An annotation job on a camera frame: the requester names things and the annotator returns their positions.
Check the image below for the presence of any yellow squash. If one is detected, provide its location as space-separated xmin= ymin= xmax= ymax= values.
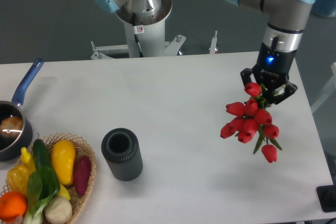
xmin=51 ymin=140 xmax=76 ymax=186

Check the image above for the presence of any red tulip bouquet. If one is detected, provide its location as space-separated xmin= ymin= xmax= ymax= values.
xmin=220 ymin=82 xmax=284 ymax=163

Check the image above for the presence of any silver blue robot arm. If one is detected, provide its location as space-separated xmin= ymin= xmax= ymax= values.
xmin=226 ymin=0 xmax=315 ymax=104

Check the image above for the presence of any beige garlic bulb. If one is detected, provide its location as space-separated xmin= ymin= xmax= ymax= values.
xmin=45 ymin=196 xmax=72 ymax=224

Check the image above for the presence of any yellow banana tip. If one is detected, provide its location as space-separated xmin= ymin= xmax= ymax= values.
xmin=57 ymin=184 xmax=71 ymax=201

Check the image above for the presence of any yellow bell pepper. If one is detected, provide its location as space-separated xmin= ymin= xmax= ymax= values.
xmin=7 ymin=165 xmax=30 ymax=196

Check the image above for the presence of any orange fruit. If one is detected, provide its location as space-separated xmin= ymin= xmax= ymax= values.
xmin=1 ymin=191 xmax=27 ymax=222

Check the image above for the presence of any black device at table edge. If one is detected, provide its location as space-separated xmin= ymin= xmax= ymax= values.
xmin=316 ymin=185 xmax=335 ymax=212

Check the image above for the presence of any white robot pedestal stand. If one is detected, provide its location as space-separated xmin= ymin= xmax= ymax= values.
xmin=94 ymin=0 xmax=186 ymax=58

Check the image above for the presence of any brown bread in pan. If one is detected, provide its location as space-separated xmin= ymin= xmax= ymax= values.
xmin=1 ymin=116 xmax=23 ymax=139

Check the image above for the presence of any purple sweet potato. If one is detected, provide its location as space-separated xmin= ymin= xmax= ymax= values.
xmin=73 ymin=155 xmax=91 ymax=196

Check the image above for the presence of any blue handled saucepan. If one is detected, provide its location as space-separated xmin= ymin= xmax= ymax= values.
xmin=1 ymin=58 xmax=44 ymax=162

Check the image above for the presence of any green cucumber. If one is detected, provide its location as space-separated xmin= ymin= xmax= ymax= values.
xmin=33 ymin=138 xmax=52 ymax=169

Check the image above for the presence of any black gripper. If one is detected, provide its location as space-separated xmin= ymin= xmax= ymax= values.
xmin=240 ymin=43 xmax=298 ymax=104

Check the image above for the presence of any green bok choy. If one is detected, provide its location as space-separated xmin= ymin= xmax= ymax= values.
xmin=23 ymin=166 xmax=60 ymax=223

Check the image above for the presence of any dark grey ribbed vase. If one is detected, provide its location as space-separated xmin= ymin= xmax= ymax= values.
xmin=101 ymin=128 xmax=143 ymax=182

